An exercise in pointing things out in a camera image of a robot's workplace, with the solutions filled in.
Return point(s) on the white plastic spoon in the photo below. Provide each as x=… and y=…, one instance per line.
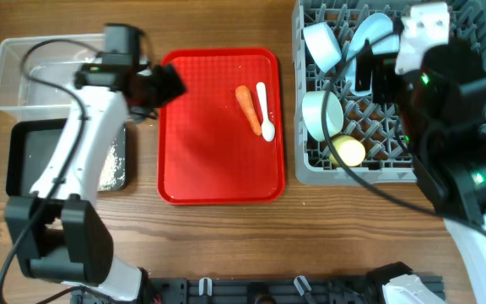
x=268, y=129

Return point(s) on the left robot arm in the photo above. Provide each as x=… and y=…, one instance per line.
x=56, y=232

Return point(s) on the black plastic tray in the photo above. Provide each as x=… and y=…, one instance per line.
x=32, y=144

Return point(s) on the grey dishwasher rack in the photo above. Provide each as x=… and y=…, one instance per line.
x=373, y=125

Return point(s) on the light green bowl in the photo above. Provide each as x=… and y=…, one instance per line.
x=311, y=112

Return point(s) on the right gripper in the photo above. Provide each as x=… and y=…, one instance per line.
x=367, y=64

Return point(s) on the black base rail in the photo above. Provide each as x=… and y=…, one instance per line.
x=408, y=288

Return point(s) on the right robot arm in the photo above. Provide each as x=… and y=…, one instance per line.
x=442, y=106

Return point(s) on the clear plastic bin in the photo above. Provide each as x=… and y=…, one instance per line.
x=55, y=63

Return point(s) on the light blue plate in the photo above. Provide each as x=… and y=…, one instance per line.
x=372, y=28

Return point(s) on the red serving tray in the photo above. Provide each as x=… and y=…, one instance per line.
x=207, y=151

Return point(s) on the orange carrot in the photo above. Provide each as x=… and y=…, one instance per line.
x=244, y=99

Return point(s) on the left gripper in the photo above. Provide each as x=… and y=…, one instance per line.
x=167, y=83

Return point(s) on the white rice grains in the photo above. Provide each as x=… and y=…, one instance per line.
x=113, y=174

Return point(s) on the yellow plastic cup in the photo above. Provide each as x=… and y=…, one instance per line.
x=351, y=151

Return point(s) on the light blue bowl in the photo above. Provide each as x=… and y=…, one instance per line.
x=323, y=46

